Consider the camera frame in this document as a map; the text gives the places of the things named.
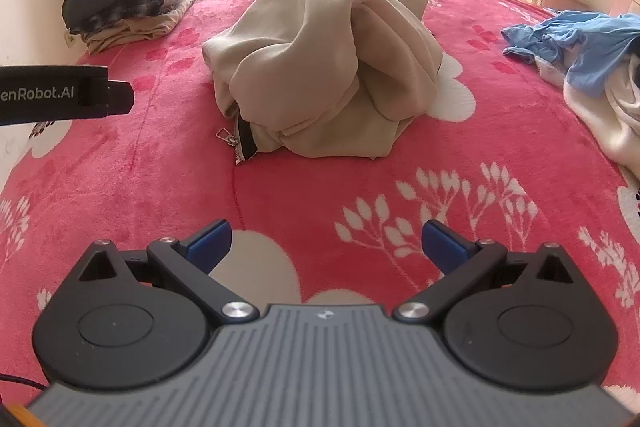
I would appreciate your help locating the beige zip hoodie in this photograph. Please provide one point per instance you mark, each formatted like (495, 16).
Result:
(310, 57)

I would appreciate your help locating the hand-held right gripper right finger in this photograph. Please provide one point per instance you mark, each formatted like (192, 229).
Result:
(442, 249)

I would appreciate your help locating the blue garment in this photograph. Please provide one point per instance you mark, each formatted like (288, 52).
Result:
(585, 42)

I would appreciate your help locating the white wall socket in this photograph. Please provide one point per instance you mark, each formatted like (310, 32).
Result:
(70, 41)

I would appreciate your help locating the white garment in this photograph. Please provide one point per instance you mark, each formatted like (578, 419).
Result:
(615, 127)

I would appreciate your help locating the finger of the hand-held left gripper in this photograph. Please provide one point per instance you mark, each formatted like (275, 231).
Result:
(121, 98)

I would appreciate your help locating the pink floral blanket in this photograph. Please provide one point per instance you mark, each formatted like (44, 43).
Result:
(150, 157)

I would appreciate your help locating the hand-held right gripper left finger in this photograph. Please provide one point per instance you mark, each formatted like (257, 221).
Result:
(212, 243)

